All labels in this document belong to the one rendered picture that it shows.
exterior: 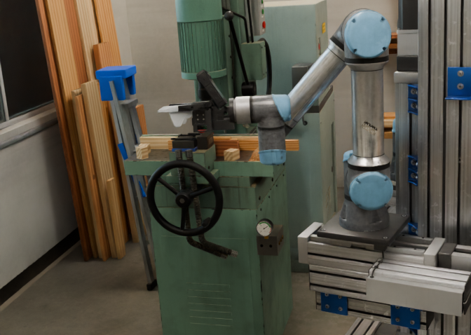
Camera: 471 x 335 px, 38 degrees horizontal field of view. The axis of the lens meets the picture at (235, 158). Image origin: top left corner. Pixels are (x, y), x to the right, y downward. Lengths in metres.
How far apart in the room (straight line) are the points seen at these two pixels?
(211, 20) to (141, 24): 2.62
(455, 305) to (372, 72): 0.66
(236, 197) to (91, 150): 1.55
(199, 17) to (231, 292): 1.08
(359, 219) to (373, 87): 0.43
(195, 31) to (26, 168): 1.65
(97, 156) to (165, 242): 1.32
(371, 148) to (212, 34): 0.96
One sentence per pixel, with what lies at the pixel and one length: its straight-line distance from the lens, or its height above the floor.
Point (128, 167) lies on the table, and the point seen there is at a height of 0.87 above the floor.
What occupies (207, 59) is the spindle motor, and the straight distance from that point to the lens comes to 2.62.
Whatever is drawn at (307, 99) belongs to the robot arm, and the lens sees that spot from 1.99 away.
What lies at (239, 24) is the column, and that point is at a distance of 2.83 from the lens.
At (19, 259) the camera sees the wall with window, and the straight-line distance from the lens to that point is 3.92.
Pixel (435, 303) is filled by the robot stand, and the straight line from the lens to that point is 1.97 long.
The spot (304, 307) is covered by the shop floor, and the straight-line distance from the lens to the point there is 3.41.
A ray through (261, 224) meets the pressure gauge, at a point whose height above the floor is 0.68.
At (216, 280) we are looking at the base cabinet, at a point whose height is 0.41.
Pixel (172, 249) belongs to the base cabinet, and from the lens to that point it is 2.78.
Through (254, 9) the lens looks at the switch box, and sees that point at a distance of 2.90.
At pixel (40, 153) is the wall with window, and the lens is 4.06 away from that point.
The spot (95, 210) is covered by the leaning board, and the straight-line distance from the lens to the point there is 4.04.
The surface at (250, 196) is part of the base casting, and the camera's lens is 2.60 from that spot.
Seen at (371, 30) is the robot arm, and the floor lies 1.42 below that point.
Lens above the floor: 1.59
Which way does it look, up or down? 15 degrees down
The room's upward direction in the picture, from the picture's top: 4 degrees counter-clockwise
